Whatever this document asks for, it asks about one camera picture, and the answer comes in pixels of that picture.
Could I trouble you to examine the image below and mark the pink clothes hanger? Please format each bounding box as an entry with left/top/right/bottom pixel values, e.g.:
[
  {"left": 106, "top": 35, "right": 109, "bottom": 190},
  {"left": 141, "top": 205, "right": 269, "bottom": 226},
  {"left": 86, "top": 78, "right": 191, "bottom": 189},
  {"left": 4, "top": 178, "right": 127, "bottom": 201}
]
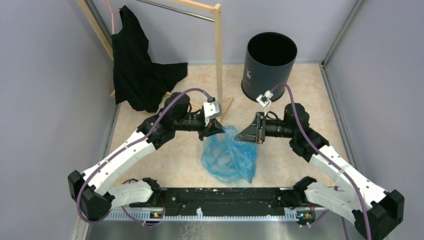
[{"left": 102, "top": 0, "right": 121, "bottom": 35}]

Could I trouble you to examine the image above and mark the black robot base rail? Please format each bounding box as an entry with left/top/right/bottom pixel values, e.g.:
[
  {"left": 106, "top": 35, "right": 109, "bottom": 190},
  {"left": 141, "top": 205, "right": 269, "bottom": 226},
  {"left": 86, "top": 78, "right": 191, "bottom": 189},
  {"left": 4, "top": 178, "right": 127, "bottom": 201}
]
[{"left": 129, "top": 187, "right": 316, "bottom": 221}]

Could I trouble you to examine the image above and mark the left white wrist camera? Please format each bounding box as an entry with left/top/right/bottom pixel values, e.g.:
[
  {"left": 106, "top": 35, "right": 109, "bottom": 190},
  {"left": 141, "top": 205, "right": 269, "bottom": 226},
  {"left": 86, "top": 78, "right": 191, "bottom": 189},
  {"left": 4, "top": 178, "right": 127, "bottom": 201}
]
[{"left": 203, "top": 100, "right": 223, "bottom": 119}]

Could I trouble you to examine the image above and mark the wooden clothes rack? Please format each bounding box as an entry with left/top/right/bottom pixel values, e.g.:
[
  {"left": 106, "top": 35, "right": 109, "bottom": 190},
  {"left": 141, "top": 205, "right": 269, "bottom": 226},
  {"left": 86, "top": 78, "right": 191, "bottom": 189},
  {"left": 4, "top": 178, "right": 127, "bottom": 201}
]
[{"left": 76, "top": 0, "right": 234, "bottom": 121}]

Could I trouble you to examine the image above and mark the dark grey trash bin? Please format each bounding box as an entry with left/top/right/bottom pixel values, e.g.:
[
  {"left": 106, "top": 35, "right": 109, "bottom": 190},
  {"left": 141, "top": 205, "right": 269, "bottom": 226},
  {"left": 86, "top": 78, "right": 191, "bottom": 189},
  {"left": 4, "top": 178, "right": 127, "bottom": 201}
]
[{"left": 241, "top": 32, "right": 298, "bottom": 101}]

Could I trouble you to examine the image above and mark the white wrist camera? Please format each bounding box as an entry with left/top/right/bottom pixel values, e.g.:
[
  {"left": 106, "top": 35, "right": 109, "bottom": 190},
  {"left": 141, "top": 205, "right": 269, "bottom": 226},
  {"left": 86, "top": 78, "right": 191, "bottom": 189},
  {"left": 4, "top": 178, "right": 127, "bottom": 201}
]
[
  {"left": 256, "top": 90, "right": 274, "bottom": 114},
  {"left": 203, "top": 100, "right": 223, "bottom": 119}
]

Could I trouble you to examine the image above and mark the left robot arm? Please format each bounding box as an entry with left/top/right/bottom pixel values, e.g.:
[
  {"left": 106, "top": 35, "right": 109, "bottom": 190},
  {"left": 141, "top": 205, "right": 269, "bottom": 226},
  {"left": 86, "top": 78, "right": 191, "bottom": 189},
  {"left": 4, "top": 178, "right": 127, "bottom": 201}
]
[{"left": 67, "top": 88, "right": 225, "bottom": 224}]

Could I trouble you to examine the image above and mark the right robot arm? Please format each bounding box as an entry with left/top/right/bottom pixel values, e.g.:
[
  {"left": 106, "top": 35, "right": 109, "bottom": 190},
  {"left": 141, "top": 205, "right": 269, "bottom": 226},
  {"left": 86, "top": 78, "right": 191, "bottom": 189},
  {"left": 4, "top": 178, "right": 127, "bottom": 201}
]
[{"left": 234, "top": 103, "right": 405, "bottom": 240}]

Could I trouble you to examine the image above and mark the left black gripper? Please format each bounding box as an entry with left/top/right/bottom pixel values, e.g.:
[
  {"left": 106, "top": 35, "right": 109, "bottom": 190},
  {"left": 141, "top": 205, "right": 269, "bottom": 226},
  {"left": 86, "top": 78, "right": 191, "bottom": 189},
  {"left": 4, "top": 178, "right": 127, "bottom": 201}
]
[{"left": 174, "top": 113, "right": 226, "bottom": 141}]

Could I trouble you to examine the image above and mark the blue plastic trash bag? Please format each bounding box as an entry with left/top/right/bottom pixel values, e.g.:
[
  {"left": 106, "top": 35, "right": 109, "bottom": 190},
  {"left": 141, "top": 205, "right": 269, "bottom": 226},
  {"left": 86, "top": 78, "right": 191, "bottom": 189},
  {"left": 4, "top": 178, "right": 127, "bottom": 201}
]
[{"left": 200, "top": 125, "right": 259, "bottom": 184}]

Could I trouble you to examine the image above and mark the black t-shirt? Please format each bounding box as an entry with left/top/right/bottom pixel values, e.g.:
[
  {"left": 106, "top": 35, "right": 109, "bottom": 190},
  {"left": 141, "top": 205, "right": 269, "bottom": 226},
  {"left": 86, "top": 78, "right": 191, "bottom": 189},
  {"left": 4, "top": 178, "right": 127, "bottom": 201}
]
[{"left": 111, "top": 5, "right": 188, "bottom": 113}]

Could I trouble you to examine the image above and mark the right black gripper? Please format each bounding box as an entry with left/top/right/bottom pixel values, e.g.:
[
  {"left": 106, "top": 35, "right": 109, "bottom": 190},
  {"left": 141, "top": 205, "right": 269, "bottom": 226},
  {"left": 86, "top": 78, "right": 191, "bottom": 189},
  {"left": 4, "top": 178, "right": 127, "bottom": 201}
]
[{"left": 235, "top": 111, "right": 296, "bottom": 144}]

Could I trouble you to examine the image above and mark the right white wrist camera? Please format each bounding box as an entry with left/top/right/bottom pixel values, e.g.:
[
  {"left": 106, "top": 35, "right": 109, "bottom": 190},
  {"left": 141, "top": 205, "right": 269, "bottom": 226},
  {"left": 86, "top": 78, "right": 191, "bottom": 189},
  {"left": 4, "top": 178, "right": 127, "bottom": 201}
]
[{"left": 256, "top": 90, "right": 274, "bottom": 114}]

